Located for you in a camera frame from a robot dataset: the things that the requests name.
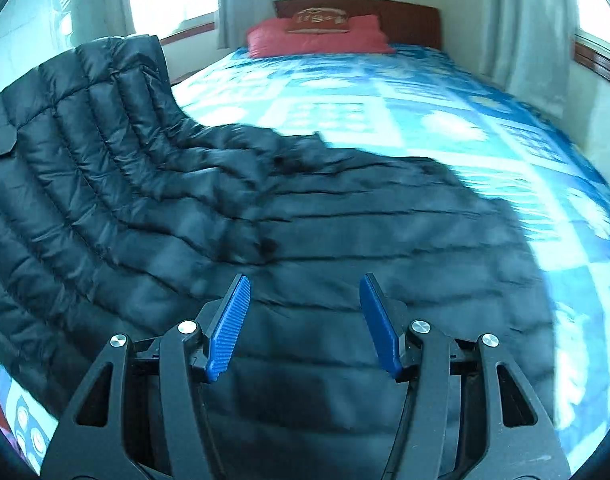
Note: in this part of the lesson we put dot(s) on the black puffer jacket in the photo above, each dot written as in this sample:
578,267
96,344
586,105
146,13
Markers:
285,210

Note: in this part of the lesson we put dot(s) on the brown wooden window sill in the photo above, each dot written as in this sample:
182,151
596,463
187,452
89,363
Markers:
190,27
600,62

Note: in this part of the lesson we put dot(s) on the small brown printed cushion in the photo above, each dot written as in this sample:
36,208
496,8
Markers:
317,21

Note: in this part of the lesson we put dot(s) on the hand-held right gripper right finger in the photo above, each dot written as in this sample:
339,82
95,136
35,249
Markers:
382,325

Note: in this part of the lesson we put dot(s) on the grey curtain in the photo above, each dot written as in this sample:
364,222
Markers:
242,5
527,35

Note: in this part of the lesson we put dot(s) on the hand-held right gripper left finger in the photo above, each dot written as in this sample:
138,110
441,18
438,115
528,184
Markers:
230,325

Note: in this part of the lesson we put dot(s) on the dark wooden headboard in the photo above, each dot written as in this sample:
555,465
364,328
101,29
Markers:
410,22

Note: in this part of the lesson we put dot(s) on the blue patterned bed sheet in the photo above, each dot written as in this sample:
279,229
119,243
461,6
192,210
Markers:
410,110

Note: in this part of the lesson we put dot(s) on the white wardrobe with circle pattern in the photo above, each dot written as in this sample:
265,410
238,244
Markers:
40,15

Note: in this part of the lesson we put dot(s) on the pink pillow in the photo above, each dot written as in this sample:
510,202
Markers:
325,40

